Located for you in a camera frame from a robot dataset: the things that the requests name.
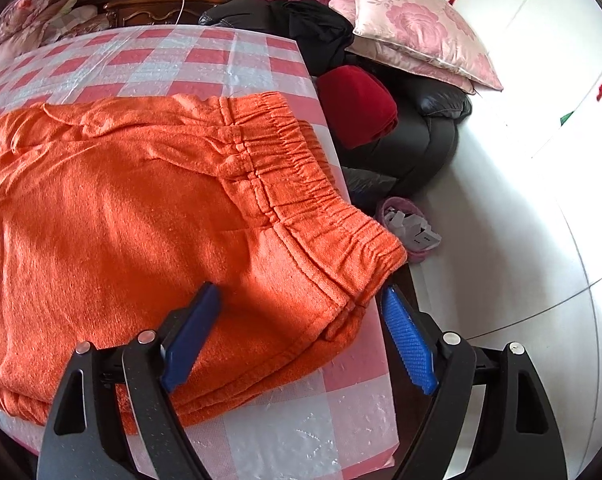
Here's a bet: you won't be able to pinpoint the dark grey jacket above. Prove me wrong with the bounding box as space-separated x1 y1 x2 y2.
198 0 292 28

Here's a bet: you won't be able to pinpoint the black leather sofa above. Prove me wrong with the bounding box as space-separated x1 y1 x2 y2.
198 0 474 211

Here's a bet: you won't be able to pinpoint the white box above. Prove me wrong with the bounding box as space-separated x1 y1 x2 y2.
405 214 440 252

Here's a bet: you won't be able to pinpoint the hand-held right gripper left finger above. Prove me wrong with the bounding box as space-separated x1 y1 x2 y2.
36 281 223 480

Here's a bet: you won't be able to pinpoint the pink basket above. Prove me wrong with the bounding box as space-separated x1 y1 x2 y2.
374 196 442 263

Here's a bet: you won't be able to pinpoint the carved wooden nightstand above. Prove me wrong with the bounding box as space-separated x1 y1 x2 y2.
98 0 232 26

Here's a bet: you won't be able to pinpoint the black clothes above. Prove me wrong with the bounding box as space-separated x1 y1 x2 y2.
268 0 357 78

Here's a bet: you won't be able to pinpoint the large pink floral pillow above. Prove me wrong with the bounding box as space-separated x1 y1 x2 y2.
348 0 504 92

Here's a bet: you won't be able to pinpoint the red white checkered tablecloth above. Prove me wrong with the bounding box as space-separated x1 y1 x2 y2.
0 25 402 480

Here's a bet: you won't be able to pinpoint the dark red cushion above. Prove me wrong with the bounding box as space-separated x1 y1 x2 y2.
317 66 399 150

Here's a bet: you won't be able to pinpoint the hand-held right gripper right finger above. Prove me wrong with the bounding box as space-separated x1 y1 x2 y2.
379 284 568 480

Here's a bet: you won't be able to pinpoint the floral bedding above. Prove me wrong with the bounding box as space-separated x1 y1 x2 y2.
0 0 112 71

